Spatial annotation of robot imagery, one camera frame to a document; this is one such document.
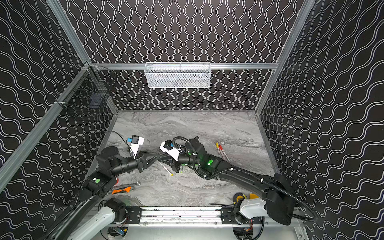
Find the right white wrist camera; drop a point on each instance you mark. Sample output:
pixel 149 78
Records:
pixel 168 147

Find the silver wrench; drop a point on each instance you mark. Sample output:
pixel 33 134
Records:
pixel 123 186

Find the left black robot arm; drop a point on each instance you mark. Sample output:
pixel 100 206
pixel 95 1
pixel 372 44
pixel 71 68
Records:
pixel 96 187

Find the white pen magenta end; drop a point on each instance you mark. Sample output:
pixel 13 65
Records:
pixel 221 154

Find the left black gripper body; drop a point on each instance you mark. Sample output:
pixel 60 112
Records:
pixel 142 162

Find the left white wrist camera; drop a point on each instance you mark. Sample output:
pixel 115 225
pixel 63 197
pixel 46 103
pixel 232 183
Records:
pixel 134 143

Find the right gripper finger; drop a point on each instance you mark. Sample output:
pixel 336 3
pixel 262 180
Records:
pixel 163 162
pixel 164 156

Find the yellow black tape measure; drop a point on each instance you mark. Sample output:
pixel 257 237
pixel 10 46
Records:
pixel 238 198

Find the black wire mesh basket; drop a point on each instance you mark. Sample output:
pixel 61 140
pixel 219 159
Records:
pixel 91 95

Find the white wire mesh basket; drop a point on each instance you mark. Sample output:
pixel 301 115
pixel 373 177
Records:
pixel 178 75

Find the orange handled pliers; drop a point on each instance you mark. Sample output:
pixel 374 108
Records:
pixel 123 190

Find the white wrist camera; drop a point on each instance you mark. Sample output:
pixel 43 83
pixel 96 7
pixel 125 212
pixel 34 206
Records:
pixel 134 143
pixel 168 147

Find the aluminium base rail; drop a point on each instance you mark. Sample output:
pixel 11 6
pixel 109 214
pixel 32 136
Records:
pixel 167 216

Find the white pen yellow end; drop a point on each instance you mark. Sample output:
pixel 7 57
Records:
pixel 167 170

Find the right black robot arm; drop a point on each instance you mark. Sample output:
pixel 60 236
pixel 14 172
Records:
pixel 275 197

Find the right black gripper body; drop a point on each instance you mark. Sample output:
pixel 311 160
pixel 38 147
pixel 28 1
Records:
pixel 173 160

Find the yellow block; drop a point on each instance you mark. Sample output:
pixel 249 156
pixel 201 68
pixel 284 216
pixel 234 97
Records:
pixel 253 196

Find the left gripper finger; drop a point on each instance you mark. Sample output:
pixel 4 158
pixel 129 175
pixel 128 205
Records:
pixel 149 156
pixel 150 161

